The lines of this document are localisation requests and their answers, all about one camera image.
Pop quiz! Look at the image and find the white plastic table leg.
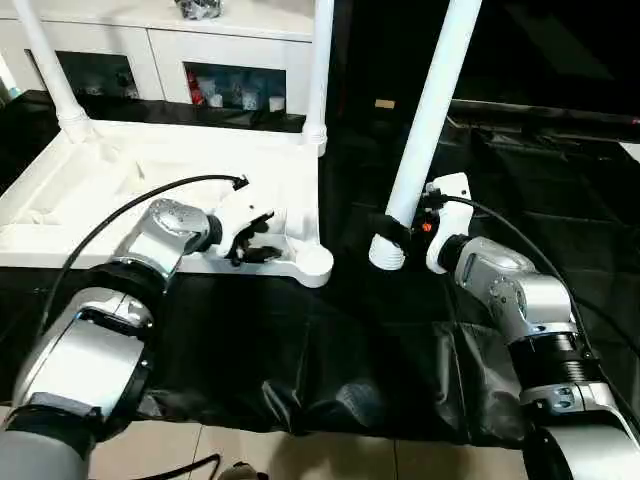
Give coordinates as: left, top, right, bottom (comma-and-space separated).
300, 0, 336, 158
368, 0, 484, 274
11, 0, 95, 145

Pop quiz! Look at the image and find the white plastic table top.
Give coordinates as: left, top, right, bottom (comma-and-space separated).
0, 118, 336, 290

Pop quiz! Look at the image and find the black table mat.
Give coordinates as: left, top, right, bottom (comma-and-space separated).
0, 89, 640, 449

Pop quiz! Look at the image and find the white glass-door cabinet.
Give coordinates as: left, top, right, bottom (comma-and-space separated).
0, 0, 317, 118

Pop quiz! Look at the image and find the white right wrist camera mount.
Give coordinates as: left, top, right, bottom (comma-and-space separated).
423, 171, 474, 276

